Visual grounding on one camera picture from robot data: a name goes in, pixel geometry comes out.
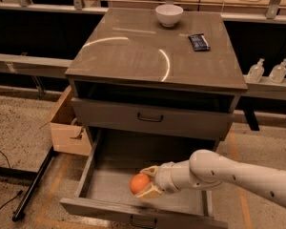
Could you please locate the clear sanitizer bottle right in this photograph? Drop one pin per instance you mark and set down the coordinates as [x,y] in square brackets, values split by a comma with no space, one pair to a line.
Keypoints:
[278,72]

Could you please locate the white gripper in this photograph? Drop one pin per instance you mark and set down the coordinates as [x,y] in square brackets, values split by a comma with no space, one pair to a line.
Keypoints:
[162,177]

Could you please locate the dark blue snack packet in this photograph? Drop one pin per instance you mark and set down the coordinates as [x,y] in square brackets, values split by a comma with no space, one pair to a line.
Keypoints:
[199,42]

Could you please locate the clear sanitizer bottle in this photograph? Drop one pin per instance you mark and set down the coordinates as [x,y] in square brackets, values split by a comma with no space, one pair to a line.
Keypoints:
[256,71]
[278,72]

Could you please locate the white ceramic bowl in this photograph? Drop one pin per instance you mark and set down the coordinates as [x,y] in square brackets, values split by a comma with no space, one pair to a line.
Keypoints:
[168,15]

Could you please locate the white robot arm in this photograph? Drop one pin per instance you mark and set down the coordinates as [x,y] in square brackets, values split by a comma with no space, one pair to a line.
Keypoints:
[206,169]

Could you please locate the black metal floor bar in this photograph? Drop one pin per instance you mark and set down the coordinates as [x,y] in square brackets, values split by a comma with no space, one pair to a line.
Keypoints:
[19,213]

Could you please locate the grey open lower drawer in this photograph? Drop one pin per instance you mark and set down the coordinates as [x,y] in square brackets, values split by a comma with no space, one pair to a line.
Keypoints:
[103,191]

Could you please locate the cardboard box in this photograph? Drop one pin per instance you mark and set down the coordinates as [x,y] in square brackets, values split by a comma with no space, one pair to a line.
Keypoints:
[67,135]

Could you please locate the orange fruit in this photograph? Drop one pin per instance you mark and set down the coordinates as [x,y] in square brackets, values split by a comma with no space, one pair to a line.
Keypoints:
[138,183]

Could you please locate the grey wooden drawer cabinet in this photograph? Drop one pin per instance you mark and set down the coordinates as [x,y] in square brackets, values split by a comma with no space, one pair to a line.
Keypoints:
[131,58]

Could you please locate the grey upper drawer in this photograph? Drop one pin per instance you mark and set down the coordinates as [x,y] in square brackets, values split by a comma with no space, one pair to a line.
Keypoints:
[151,119]

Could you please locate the clear sanitizer bottle left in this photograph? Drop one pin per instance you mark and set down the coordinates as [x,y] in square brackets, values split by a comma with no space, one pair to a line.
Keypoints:
[256,71]

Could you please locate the grey metal rail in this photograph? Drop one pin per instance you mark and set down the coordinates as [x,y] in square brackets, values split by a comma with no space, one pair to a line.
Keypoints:
[30,65]

